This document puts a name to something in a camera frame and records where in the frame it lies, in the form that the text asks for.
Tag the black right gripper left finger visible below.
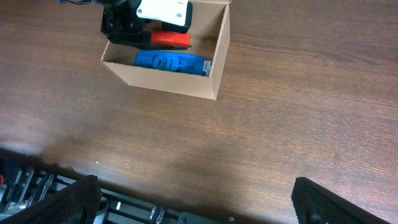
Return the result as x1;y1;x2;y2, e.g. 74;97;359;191
1;175;102;224

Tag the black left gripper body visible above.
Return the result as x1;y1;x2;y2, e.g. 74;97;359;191
99;0;151;42

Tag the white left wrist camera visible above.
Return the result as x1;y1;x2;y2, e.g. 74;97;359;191
136;0;193;34

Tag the blue plastic battery holder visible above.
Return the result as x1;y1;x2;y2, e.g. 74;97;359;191
134;50;207;76

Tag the small white staples box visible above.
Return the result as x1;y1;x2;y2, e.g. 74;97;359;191
203;61;212;76

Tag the black left camera cable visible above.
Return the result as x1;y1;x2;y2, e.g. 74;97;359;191
59;0;103;6

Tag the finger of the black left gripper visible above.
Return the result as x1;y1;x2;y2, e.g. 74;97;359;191
108;31;188;50

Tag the cardboard box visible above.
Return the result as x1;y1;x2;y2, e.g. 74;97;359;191
101;1;231;100

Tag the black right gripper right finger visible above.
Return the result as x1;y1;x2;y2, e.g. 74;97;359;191
291;177;389;224

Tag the orange stapler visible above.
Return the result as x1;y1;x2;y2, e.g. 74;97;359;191
151;32;191;48

